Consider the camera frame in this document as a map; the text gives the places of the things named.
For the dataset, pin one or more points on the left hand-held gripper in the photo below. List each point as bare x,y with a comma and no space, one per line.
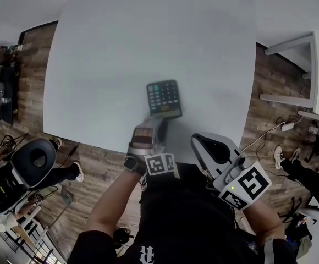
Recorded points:
159,164

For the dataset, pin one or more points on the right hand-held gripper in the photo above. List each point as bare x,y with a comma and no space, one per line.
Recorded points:
244,184

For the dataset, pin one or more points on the black calculator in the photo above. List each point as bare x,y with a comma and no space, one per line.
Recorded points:
165,98

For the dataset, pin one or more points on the person's left forearm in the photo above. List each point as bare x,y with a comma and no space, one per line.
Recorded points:
112,199

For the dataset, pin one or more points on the person's right forearm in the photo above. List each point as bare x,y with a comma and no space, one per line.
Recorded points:
264,221

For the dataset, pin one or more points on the person's left hand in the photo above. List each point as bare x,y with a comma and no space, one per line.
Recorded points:
143,136

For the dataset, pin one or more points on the black wrist watch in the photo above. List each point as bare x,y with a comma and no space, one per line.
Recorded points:
133,164

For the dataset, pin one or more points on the white power adapter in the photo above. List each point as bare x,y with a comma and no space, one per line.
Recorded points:
287,126

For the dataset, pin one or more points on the person's black printed t-shirt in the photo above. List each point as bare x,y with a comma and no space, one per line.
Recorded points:
187,224

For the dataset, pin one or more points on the metal floor socket plate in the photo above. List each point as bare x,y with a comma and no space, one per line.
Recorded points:
66,195

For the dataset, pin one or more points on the grey office chair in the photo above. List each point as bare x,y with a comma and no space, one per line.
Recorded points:
317,212

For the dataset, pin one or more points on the white side table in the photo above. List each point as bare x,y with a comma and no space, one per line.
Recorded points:
317,73

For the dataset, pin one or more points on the white metal rack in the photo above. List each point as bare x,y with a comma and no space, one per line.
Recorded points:
27,235

